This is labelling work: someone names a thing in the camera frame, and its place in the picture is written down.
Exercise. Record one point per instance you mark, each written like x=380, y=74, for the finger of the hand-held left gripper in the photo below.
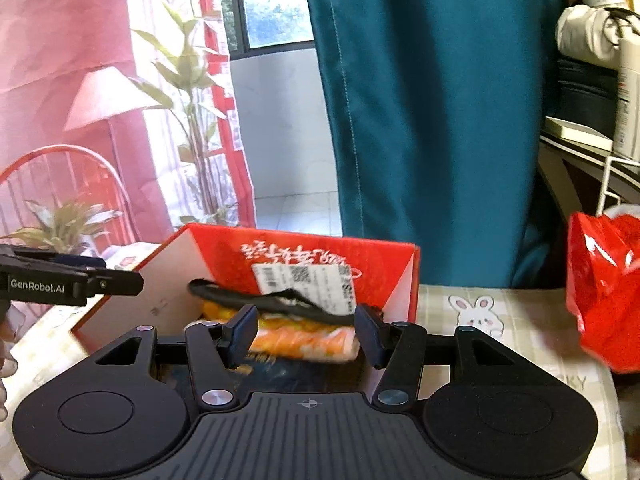
x=85, y=261
x=115, y=282

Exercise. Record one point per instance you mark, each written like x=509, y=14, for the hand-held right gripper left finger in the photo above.
x=245, y=332

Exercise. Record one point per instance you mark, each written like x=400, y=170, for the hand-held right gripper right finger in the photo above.
x=367, y=335

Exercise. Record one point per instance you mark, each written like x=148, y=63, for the orange white soft packet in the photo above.
x=300, y=342

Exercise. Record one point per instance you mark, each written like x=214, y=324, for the red strawberry cardboard box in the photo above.
x=225, y=250

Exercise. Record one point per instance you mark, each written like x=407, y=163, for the person's left hand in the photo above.
x=4, y=360

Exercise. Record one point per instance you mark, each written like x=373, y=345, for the checked printed bedsheet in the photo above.
x=540, y=330

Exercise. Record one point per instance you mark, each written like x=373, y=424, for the red white printed curtain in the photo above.
x=75, y=85

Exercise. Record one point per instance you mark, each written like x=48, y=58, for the teal curtain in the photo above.
x=425, y=110

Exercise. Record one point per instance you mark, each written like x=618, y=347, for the red plastic bag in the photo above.
x=605, y=300

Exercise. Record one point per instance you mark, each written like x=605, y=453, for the white book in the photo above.
x=575, y=132

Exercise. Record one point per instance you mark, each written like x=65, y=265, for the dark framed window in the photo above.
x=275, y=15

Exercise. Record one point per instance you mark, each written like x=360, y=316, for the black bag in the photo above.
x=585, y=95

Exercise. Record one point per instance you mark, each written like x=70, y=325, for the white bottle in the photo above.
x=630, y=100

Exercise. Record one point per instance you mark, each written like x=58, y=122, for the white cloth bag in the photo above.
x=580, y=30

